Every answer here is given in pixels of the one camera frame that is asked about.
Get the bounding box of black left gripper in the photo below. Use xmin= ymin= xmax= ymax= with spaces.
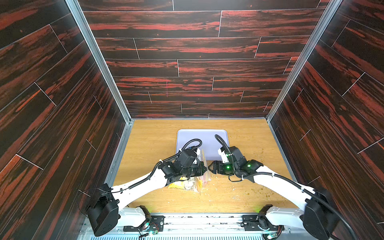
xmin=179 ymin=161 xmax=208 ymax=177

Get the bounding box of ziploc bag with pink cookies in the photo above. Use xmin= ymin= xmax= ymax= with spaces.
xmin=195 ymin=150 xmax=211 ymax=194

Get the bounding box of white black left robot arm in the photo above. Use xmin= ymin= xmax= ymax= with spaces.
xmin=85 ymin=147 xmax=207 ymax=237

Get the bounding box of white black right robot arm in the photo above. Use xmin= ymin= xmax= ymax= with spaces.
xmin=208 ymin=147 xmax=340 ymax=240

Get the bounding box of ziploc bag with yellow cookies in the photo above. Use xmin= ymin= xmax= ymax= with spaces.
xmin=168 ymin=177 xmax=203 ymax=193

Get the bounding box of lavender plastic tray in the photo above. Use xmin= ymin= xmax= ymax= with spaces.
xmin=176 ymin=129 xmax=230 ymax=162

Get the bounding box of aluminium corner profile left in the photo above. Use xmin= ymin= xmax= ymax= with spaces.
xmin=65 ymin=0 xmax=132 ymax=124

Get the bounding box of aluminium corner profile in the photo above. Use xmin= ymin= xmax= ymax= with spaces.
xmin=266 ymin=0 xmax=342 ymax=125
xmin=65 ymin=0 xmax=132 ymax=124

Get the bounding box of aluminium corner profile right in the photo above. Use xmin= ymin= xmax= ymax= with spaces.
xmin=266 ymin=0 xmax=342 ymax=125

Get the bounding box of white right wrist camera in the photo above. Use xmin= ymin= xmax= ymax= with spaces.
xmin=218 ymin=147 xmax=232 ymax=164

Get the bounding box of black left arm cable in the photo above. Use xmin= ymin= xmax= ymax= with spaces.
xmin=77 ymin=138 xmax=203 ymax=211

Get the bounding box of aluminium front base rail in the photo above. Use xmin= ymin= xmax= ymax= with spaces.
xmin=78 ymin=212 xmax=304 ymax=240

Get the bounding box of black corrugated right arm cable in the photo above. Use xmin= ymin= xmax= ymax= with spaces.
xmin=214 ymin=134 xmax=358 ymax=240

